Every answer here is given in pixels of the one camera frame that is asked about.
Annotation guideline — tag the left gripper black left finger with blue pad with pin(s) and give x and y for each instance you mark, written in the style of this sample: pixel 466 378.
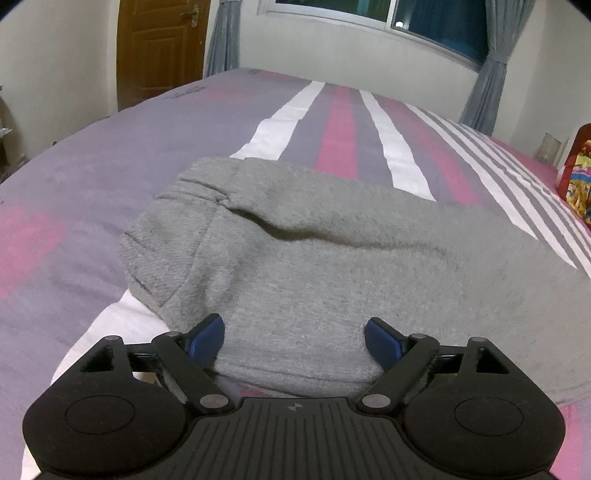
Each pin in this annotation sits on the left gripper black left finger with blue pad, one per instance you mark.
pixel 166 375

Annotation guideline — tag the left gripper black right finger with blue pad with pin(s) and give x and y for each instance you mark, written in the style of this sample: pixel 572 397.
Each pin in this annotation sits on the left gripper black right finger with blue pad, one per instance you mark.
pixel 414 363

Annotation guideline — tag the grey sweatpants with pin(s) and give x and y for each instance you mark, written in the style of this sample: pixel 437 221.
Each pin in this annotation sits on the grey sweatpants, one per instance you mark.
pixel 296 262

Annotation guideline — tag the striped purple pink bedsheet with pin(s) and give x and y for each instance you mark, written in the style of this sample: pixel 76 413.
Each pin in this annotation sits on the striped purple pink bedsheet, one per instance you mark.
pixel 62 215

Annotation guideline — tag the colourful folded blanket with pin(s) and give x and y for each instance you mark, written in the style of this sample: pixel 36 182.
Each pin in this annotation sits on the colourful folded blanket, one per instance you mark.
pixel 575 182

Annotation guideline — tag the red wooden headboard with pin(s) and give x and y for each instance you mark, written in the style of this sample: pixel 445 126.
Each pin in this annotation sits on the red wooden headboard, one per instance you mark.
pixel 574 147

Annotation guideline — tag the grey left curtain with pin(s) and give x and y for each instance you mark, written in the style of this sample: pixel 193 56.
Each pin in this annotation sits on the grey left curtain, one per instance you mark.
pixel 223 53

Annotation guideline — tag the grey curtain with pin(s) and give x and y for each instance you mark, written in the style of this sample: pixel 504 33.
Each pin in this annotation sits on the grey curtain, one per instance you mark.
pixel 223 53
pixel 505 21

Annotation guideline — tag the brown wooden door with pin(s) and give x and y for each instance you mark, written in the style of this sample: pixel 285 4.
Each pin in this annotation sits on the brown wooden door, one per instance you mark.
pixel 160 46

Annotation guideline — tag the grey right curtain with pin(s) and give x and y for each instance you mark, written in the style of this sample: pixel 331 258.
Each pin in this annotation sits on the grey right curtain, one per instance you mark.
pixel 505 21

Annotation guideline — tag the window with white frame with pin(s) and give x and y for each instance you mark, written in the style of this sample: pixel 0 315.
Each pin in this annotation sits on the window with white frame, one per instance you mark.
pixel 459 26

